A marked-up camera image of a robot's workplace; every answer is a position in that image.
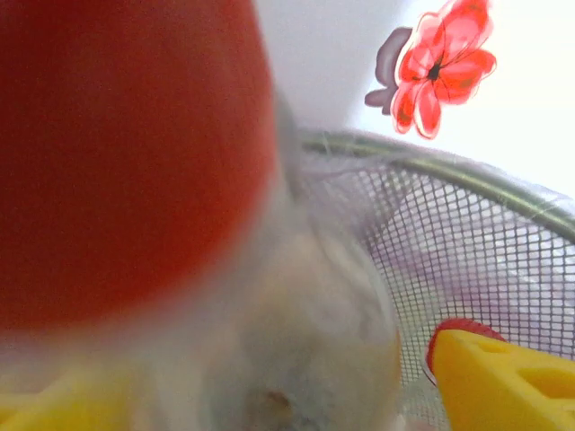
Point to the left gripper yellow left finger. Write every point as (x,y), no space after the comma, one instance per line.
(58,406)

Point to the clear cola bottle red label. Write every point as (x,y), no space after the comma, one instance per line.
(467,324)
(135,157)

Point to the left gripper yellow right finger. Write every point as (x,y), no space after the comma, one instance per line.
(494,386)

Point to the clear plastic bin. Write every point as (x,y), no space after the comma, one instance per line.
(471,233)

